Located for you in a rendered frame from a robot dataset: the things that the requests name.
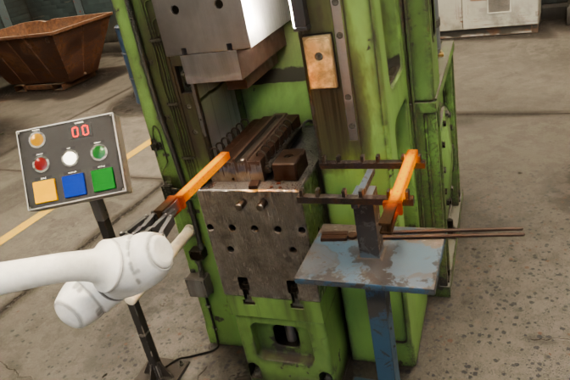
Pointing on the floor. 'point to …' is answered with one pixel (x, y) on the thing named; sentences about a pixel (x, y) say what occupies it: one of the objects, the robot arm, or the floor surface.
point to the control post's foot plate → (164, 370)
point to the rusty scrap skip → (53, 52)
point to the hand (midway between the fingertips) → (168, 209)
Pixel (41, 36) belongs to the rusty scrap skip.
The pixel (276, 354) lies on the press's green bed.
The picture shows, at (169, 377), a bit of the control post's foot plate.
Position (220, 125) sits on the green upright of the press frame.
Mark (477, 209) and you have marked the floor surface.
